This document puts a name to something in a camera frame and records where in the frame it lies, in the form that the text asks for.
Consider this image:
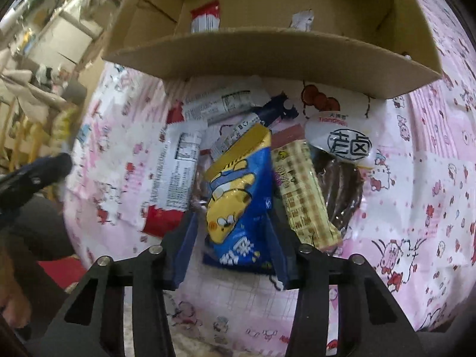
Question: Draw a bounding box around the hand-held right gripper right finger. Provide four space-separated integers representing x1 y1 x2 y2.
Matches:
266 210 421 357

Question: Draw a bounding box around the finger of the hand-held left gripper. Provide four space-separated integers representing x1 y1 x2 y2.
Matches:
0 152 74 212

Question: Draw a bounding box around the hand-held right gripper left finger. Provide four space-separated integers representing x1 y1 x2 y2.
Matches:
43 212 201 357

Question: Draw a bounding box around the yellow checkered snack bar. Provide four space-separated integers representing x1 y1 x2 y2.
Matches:
270 126 343 251

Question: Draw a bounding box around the blue yellow snack packet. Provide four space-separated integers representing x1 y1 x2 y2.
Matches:
203 123 278 276

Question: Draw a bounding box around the clear orange snack packet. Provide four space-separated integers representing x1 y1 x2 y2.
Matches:
191 149 214 212

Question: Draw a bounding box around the dark meat snack packet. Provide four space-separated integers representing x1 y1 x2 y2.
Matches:
303 113 378 231

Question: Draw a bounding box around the white grey print packet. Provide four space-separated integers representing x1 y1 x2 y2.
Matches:
212 117 261 153

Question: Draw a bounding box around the cardboard box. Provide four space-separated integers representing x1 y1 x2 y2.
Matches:
101 0 444 99

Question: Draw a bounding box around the person's left forearm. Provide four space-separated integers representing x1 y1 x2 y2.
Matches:
0 245 34 328

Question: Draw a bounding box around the yellow wooden chair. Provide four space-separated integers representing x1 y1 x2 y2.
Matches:
0 97 49 172

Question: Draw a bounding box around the dark cloth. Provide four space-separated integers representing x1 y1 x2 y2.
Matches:
7 197 77 264

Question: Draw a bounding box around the white red snack packet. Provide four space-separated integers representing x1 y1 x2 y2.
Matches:
143 123 209 239

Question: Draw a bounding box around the dark blue snack packet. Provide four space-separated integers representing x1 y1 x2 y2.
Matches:
253 95 298 127

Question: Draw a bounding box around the pink printed bedsheet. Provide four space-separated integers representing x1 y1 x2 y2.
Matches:
63 0 476 357

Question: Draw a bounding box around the long white sachet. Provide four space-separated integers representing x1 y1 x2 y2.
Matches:
182 85 268 123

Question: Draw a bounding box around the small white crumpled packet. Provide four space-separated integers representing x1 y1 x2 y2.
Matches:
290 9 315 31

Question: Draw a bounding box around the red white striped packet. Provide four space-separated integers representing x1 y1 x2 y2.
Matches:
190 2 220 33

